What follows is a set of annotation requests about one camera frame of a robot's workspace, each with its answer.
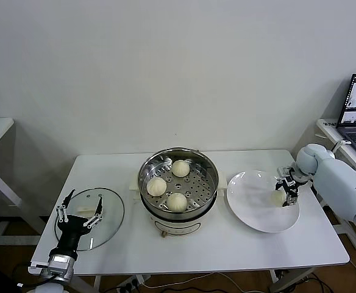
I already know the white laptop cable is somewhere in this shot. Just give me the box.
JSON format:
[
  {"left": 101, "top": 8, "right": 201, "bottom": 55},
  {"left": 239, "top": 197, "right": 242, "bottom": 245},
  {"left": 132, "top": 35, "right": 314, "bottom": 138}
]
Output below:
[{"left": 332, "top": 139, "right": 352, "bottom": 153}]

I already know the stainless steel steamer basket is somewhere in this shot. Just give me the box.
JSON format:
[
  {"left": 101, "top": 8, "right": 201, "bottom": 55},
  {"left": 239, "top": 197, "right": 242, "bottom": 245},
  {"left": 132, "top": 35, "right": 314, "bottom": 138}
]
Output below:
[{"left": 129, "top": 147, "right": 228, "bottom": 217}]

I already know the white power strip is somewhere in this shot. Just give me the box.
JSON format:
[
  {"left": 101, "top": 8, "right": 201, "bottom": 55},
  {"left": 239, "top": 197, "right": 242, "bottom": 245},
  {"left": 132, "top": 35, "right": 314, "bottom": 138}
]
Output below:
[{"left": 116, "top": 274, "right": 151, "bottom": 291}]

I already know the round glass pot lid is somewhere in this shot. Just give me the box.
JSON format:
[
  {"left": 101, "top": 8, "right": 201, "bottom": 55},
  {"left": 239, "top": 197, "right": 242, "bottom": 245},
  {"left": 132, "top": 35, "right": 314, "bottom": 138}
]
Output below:
[{"left": 54, "top": 187, "right": 126, "bottom": 251}]

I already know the white round plate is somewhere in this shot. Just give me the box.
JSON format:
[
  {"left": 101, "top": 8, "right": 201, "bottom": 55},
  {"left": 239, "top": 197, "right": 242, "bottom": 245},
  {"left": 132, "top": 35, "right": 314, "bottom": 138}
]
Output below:
[{"left": 226, "top": 170, "right": 301, "bottom": 234}]

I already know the white laptop side table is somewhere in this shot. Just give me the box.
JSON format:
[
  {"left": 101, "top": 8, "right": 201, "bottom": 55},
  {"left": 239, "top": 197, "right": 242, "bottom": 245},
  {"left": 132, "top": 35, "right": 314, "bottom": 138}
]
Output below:
[{"left": 315, "top": 118, "right": 356, "bottom": 251}]

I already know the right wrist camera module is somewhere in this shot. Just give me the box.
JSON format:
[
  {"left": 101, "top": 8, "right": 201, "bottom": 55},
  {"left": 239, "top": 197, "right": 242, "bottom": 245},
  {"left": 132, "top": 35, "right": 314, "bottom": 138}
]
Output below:
[{"left": 276, "top": 165, "right": 293, "bottom": 178}]

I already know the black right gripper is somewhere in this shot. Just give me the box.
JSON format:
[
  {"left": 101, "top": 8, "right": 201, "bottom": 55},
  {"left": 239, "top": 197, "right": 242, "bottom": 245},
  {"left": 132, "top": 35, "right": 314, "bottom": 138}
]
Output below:
[{"left": 274, "top": 173, "right": 301, "bottom": 209}]

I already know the white steamed baozi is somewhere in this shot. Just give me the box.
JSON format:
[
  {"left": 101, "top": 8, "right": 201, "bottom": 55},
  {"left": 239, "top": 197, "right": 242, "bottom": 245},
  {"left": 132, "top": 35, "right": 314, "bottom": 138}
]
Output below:
[
  {"left": 270, "top": 189, "right": 287, "bottom": 208},
  {"left": 166, "top": 192, "right": 188, "bottom": 213},
  {"left": 146, "top": 178, "right": 168, "bottom": 197},
  {"left": 171, "top": 159, "right": 191, "bottom": 178}
]

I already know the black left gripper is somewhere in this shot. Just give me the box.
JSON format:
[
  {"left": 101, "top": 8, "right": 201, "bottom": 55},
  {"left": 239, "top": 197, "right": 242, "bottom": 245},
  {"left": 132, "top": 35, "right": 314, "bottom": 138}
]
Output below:
[{"left": 50, "top": 189, "right": 104, "bottom": 253}]

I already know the white electric cooker base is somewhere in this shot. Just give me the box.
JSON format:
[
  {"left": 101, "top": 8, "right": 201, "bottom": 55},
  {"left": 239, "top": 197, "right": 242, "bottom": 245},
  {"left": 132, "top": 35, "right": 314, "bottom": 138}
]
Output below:
[{"left": 133, "top": 190, "right": 224, "bottom": 239}]

